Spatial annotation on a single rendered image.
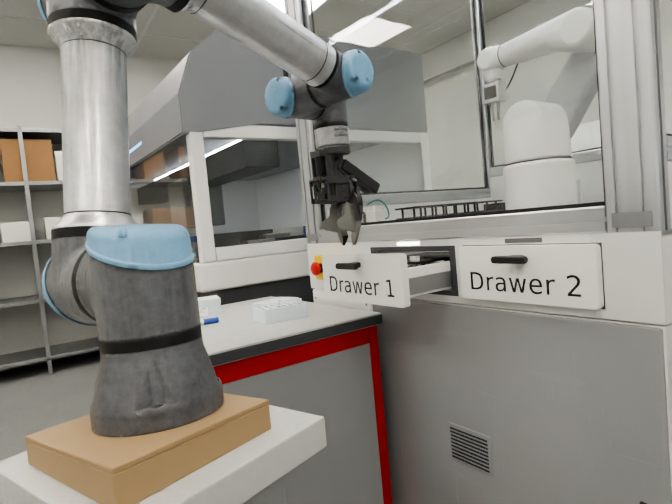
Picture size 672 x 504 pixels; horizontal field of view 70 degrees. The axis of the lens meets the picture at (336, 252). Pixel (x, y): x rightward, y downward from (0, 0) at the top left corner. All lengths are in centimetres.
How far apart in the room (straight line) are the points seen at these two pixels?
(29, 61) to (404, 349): 461
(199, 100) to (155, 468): 147
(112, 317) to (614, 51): 81
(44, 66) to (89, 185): 462
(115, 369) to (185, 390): 8
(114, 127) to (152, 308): 29
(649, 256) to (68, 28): 90
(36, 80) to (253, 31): 455
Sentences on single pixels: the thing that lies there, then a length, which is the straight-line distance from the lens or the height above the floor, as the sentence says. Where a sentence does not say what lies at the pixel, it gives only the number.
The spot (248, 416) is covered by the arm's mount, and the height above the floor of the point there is 79.
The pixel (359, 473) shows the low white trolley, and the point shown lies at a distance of 136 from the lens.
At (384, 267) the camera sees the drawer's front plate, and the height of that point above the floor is 90.
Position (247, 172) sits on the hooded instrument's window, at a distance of 188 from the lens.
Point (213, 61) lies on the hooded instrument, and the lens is 191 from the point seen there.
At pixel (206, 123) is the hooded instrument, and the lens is 183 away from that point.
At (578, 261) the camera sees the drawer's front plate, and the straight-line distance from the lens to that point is 92.
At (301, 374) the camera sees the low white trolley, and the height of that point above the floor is 66.
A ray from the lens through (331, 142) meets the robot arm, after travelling 104.
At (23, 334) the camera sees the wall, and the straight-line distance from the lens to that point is 511.
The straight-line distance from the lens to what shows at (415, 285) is 103.
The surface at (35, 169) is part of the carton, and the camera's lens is 465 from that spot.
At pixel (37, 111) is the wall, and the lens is 521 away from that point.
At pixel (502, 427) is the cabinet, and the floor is 55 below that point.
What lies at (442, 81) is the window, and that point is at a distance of 115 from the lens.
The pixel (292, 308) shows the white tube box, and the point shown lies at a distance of 130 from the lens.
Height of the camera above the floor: 100
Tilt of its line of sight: 3 degrees down
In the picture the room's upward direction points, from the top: 5 degrees counter-clockwise
